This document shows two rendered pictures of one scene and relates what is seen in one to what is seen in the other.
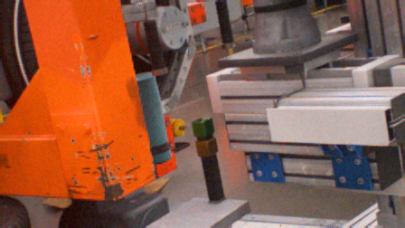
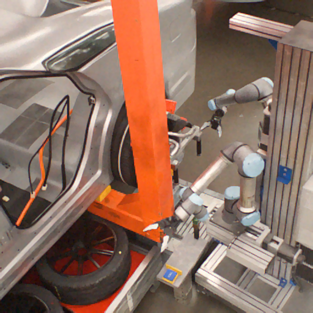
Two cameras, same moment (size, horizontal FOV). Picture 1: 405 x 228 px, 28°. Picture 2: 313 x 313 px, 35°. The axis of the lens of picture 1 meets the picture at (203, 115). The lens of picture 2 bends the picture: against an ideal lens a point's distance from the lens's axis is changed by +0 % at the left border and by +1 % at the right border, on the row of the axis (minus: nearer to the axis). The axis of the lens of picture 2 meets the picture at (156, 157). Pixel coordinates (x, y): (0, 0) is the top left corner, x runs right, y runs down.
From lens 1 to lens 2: 2.24 m
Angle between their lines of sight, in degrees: 30
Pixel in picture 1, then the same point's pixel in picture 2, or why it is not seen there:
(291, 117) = (234, 255)
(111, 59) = (167, 205)
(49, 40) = (147, 200)
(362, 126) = (257, 269)
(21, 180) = (124, 224)
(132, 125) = not seen: hidden behind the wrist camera
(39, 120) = (135, 212)
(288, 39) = (235, 222)
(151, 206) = not seen: hidden behind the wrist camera
